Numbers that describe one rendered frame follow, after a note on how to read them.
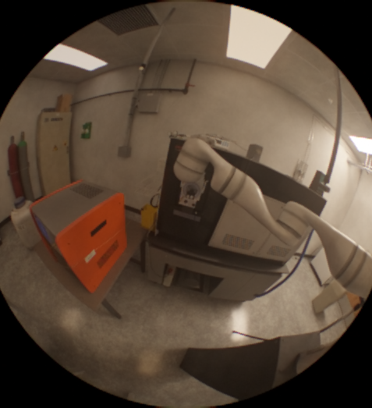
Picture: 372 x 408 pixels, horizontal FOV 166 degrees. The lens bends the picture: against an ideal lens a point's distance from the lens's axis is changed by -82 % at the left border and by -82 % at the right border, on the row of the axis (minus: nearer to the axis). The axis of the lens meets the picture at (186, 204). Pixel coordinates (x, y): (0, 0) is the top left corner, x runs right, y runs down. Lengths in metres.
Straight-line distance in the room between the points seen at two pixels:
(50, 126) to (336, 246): 3.53
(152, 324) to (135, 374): 0.61
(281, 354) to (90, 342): 1.41
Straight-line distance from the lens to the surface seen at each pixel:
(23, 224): 2.15
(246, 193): 0.27
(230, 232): 0.87
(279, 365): 0.48
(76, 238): 0.54
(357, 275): 0.34
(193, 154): 0.27
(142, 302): 1.49
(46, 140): 3.25
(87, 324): 1.56
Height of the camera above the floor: 1.43
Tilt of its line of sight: 27 degrees down
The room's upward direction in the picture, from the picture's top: 14 degrees clockwise
